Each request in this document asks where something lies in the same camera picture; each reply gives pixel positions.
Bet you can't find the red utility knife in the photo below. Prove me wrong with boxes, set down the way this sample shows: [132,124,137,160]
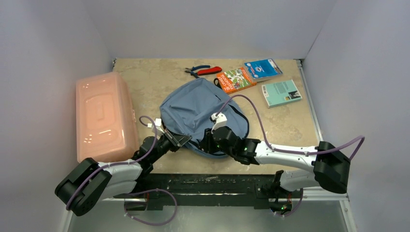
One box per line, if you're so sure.
[196,66,222,76]

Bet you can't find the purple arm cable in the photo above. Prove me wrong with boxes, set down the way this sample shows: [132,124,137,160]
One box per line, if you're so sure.
[65,116,178,227]
[214,94,366,218]

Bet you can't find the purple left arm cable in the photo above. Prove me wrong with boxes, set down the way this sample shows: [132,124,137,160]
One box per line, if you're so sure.
[65,116,178,227]

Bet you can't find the blue student backpack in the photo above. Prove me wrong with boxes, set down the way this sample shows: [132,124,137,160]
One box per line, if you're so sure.
[159,78,249,159]

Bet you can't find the pink plastic storage bin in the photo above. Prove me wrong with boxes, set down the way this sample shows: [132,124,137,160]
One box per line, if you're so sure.
[76,72,139,162]

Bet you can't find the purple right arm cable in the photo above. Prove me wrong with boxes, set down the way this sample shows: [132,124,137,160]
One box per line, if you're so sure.
[214,94,366,218]

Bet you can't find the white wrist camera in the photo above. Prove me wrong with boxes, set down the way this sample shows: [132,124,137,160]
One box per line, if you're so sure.
[210,113,227,132]
[147,118,164,133]

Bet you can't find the aluminium frame rail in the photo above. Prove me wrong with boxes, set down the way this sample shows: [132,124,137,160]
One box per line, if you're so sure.
[64,174,356,232]

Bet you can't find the teal paperback book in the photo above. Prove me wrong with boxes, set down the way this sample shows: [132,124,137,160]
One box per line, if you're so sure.
[261,80,302,108]

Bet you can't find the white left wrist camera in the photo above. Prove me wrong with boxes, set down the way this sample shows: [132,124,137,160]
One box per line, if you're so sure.
[147,118,164,133]

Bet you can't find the blue paperback book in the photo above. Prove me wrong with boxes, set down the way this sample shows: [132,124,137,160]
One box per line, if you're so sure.
[244,58,283,82]

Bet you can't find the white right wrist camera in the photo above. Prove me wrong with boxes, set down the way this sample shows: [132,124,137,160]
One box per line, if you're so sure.
[210,113,227,132]

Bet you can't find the orange green picture book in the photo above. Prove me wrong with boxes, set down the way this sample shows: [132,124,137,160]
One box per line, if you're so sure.
[214,67,257,94]

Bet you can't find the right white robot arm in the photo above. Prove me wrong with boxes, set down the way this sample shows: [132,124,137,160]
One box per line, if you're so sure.
[203,126,351,197]

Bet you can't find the blue handled pliers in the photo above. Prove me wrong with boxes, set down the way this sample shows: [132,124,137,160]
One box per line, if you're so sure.
[184,65,211,78]

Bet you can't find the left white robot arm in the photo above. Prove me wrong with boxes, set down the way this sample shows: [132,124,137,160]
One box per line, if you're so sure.
[55,131,192,216]

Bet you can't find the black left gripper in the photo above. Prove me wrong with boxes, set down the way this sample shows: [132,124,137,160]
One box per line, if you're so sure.
[149,128,191,163]

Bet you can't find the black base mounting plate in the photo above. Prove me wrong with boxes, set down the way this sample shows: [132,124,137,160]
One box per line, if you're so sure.
[116,174,302,211]

